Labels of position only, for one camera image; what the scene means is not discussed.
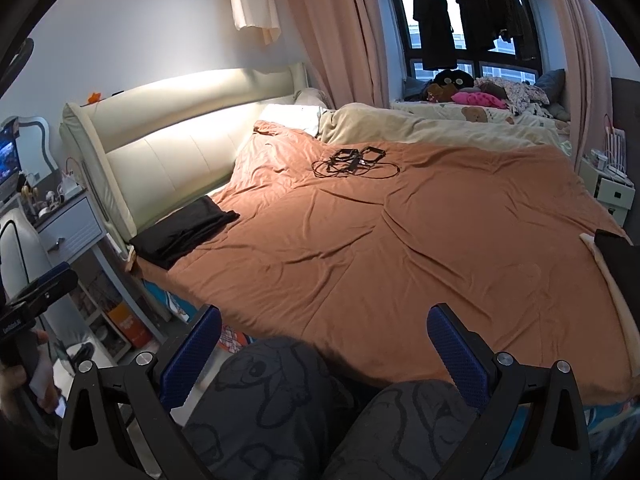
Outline white pillow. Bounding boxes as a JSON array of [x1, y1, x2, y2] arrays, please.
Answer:
[[255, 104, 326, 136]]

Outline lit screen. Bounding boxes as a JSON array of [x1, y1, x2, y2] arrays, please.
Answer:
[[0, 125, 24, 201]]

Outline orange box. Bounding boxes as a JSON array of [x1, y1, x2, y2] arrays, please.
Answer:
[[107, 300, 151, 349]]

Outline bed with orange sheet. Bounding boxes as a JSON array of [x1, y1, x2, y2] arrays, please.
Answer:
[[135, 120, 640, 407]]

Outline wavy framed mirror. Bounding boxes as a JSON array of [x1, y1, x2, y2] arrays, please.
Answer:
[[10, 116, 56, 182]]

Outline grey bedside table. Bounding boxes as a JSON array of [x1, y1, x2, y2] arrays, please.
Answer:
[[37, 192, 174, 362]]

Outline white chair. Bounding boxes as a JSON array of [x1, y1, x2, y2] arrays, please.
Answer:
[[0, 207, 56, 282]]

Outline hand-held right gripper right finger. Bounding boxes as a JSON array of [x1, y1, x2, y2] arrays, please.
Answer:
[[427, 303, 594, 480]]

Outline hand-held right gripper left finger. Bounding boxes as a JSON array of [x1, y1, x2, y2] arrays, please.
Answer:
[[57, 305, 223, 480]]

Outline person's left hand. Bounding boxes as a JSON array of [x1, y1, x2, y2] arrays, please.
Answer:
[[0, 362, 62, 415]]

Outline tangle of black cables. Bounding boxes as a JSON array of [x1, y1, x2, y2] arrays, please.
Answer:
[[312, 147, 401, 180]]

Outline row of dark hanging clothes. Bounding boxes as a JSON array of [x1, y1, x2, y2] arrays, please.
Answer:
[[452, 0, 539, 59]]

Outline white power strip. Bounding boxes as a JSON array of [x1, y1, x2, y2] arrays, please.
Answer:
[[590, 150, 629, 179]]

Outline beige pillow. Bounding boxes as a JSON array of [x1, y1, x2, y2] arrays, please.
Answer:
[[294, 87, 331, 109]]

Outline black hanging coat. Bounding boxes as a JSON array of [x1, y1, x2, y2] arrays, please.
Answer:
[[412, 0, 459, 71]]

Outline pink cloth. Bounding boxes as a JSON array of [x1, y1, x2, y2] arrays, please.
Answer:
[[451, 91, 509, 110]]

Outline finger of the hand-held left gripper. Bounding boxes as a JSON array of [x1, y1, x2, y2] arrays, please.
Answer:
[[31, 261, 74, 288], [10, 270, 80, 312]]

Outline grey patterned pants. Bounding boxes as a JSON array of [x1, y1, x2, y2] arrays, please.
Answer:
[[182, 337, 484, 480]]

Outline pink curtain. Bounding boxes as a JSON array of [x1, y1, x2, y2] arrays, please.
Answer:
[[260, 0, 392, 109], [540, 0, 614, 172]]

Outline pink striped bag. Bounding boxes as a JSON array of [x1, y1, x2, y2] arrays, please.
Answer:
[[602, 114, 629, 174]]

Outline white hanging shirt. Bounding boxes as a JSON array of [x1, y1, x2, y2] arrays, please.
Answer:
[[227, 0, 282, 44]]

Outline grey pillow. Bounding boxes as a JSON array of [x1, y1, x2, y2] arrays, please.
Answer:
[[535, 69, 567, 104]]

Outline cream bear print bedding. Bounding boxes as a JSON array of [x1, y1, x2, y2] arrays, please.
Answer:
[[390, 100, 571, 134]]

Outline floral blanket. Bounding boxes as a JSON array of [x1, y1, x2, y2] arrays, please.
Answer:
[[475, 77, 551, 119]]

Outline cream padded headboard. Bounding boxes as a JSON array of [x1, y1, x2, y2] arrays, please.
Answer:
[[60, 62, 309, 247]]

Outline black jacket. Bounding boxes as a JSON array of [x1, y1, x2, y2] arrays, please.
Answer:
[[129, 195, 241, 271]]

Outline black plush toy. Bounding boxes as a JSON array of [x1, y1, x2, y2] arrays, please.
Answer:
[[432, 69, 475, 89]]

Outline cream duvet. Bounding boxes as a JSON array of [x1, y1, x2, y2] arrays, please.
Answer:
[[320, 102, 571, 154]]

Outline white nightstand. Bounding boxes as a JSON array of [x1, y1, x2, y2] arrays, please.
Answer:
[[580, 150, 636, 226]]

